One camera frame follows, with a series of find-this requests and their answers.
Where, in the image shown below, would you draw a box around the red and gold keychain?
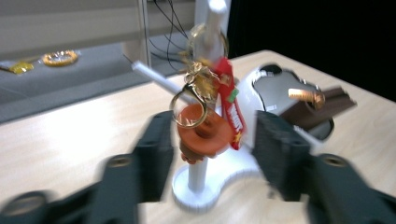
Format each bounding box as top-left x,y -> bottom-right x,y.
169,22 -> 248,165

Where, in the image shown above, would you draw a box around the gold ring ornament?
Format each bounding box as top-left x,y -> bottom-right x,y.
41,49 -> 79,67

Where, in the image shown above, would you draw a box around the dark curtain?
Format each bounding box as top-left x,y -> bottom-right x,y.
228,0 -> 396,103

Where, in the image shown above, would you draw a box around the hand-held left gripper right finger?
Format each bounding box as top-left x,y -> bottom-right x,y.
251,109 -> 316,203

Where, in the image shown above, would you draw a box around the bundle of black cables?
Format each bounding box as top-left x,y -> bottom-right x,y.
148,0 -> 200,73

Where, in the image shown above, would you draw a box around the white jewellery stand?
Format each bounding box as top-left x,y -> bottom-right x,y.
131,0 -> 327,215

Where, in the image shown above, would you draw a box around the white plate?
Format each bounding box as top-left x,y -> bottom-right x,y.
241,63 -> 336,147

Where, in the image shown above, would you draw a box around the small yellow item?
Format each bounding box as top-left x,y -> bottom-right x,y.
0,60 -> 35,76

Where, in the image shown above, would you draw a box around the beige wooden desk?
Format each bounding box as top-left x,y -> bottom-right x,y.
0,0 -> 232,63

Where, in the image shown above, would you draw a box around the brown zip pouch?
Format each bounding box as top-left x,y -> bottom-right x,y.
279,87 -> 358,132

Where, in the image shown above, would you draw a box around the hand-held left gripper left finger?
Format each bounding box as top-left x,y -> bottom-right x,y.
133,110 -> 176,203

